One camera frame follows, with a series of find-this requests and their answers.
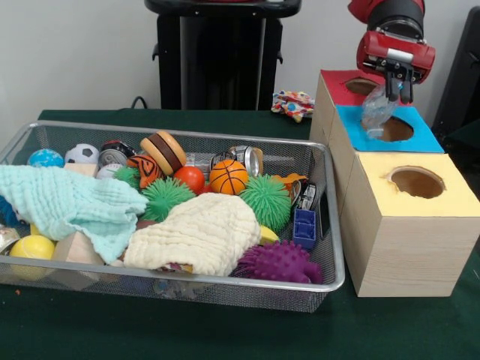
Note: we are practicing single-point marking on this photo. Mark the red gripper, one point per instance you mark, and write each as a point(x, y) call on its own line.
point(393, 52)

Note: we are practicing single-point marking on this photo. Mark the crushed bottle with blue label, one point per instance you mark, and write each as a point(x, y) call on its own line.
point(375, 112)

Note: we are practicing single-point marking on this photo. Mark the colourful packet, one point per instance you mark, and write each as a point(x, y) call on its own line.
point(292, 105)

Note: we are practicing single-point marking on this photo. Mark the mint green cloth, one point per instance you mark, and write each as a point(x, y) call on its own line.
point(75, 198)

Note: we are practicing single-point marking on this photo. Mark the wooden box with three holes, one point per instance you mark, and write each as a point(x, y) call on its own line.
point(412, 255)

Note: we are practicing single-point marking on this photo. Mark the black upright panel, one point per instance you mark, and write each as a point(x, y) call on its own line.
point(465, 75)

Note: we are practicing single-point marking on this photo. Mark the large green spiky ball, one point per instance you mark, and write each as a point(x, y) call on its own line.
point(266, 198)

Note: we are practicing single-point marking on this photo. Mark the orange toy basketball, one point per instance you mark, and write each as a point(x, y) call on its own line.
point(228, 176)

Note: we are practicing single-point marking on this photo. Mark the yellow ball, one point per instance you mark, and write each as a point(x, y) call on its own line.
point(268, 235)
point(33, 247)

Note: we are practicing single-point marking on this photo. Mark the purple rubber toy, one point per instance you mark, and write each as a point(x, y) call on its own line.
point(281, 262)

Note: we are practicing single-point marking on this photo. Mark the toy burger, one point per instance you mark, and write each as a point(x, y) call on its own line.
point(163, 152)

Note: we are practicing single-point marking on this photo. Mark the cream white cloth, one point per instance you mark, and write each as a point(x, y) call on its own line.
point(187, 232)

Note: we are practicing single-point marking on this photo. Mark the black and white football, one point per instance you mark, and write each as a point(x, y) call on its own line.
point(81, 153)

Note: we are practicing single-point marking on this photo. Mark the blue globe ball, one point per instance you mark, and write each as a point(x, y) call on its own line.
point(45, 158)

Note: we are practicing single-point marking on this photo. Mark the dark green tablecloth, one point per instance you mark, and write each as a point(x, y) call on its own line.
point(112, 330)

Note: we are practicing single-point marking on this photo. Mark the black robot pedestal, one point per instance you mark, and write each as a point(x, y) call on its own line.
point(221, 56)

